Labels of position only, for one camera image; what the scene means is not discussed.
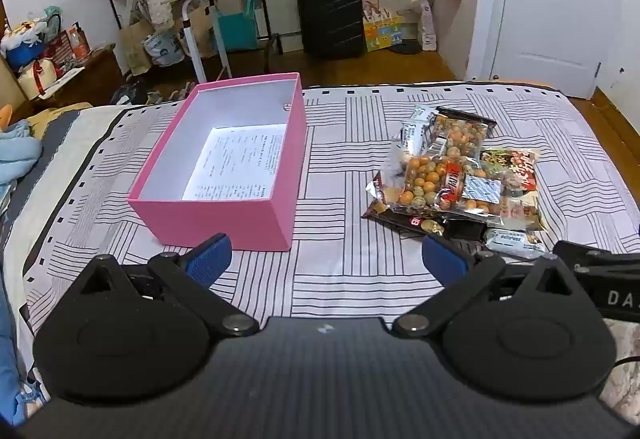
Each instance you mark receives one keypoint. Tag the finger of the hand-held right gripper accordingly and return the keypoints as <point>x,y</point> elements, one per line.
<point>582,253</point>

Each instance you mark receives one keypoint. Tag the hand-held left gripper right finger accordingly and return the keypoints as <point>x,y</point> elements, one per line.
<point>442,260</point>

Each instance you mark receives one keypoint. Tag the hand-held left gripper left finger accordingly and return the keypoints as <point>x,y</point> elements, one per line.
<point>210,258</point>

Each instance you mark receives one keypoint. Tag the pink cardboard box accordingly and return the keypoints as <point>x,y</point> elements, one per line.
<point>220,219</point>

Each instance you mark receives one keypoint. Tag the white snack packet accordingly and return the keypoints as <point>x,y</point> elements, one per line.
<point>515,241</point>

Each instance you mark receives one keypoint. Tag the peanut bag with red label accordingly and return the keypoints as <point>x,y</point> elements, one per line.
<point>440,184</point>

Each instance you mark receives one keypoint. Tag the dark brown snack packet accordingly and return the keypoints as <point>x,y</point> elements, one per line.
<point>382,204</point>

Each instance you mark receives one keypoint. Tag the instant noodle packet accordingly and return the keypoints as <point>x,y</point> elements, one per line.
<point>520,189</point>

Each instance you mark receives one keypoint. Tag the printed paper sheet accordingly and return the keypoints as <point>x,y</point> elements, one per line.
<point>240,159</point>

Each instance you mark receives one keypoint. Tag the peanut bag with black top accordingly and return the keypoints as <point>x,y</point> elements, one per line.
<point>462,131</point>

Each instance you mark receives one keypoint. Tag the white snack bar wrapper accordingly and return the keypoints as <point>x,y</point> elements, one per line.
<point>415,131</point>

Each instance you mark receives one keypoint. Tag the striped bed sheet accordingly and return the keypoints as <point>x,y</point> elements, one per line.
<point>350,144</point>

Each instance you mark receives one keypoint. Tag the blue and white bag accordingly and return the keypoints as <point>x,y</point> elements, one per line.
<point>164,49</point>

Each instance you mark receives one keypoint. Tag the dark slipper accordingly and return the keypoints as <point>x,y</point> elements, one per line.
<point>406,48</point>

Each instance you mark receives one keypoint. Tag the light blue cloth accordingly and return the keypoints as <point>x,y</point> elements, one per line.
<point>17,151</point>

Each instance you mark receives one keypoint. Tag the brown paper bag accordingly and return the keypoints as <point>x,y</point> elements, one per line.
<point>134,46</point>

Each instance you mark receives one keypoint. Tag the teal bag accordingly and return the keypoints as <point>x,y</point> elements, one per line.
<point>235,26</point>

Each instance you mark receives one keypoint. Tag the white plastic bag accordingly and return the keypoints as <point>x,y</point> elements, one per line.
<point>427,26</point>

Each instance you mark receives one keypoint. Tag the colourful carton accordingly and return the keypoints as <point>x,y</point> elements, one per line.
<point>384,31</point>

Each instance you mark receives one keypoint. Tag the white bag with red ribbon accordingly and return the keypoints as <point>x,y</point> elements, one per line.
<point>37,76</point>

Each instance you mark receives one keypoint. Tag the white door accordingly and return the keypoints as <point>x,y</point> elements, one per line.
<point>555,4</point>

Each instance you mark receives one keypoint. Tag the orange bottle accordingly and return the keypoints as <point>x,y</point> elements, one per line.
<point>77,41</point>

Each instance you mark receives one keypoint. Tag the black suitcase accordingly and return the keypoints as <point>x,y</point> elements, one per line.
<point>330,14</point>

